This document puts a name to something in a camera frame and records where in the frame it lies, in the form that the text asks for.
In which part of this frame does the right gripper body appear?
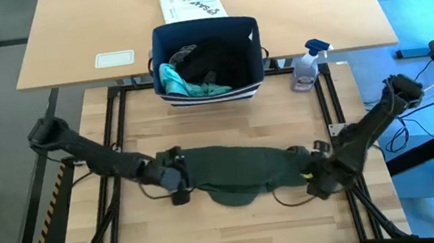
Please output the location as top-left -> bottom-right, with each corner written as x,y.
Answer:
302,147 -> 362,203

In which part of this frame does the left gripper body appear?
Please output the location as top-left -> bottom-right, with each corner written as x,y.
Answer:
151,161 -> 196,209

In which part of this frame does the dark green shirt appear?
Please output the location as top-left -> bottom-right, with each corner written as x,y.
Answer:
152,131 -> 321,218

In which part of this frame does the black garment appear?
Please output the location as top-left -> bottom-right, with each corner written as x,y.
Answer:
172,35 -> 252,97

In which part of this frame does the navy white striped fabric bin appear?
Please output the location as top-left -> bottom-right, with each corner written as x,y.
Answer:
142,10 -> 275,114

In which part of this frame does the silver mounting plate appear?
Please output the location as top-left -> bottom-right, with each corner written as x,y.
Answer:
327,121 -> 349,138

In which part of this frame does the teal garment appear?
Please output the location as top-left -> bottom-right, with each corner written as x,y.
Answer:
157,53 -> 234,103

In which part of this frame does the Dawn spray bottle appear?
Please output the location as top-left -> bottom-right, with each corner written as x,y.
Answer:
284,36 -> 340,96

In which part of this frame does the white rectangular label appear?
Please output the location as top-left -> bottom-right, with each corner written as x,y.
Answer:
92,48 -> 137,71

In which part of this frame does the hazard striped black base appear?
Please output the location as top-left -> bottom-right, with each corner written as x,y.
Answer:
0,161 -> 77,243

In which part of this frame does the light wooden table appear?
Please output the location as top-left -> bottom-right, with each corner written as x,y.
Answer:
4,0 -> 400,96

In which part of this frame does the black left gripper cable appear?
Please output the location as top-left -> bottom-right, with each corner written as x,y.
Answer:
137,176 -> 177,203

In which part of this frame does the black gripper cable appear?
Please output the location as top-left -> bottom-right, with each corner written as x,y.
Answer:
272,182 -> 317,210
137,176 -> 177,203

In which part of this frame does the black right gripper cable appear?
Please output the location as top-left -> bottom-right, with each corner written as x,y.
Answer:
272,182 -> 317,210

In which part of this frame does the black metal table frame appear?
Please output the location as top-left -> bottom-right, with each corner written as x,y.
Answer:
43,49 -> 412,243

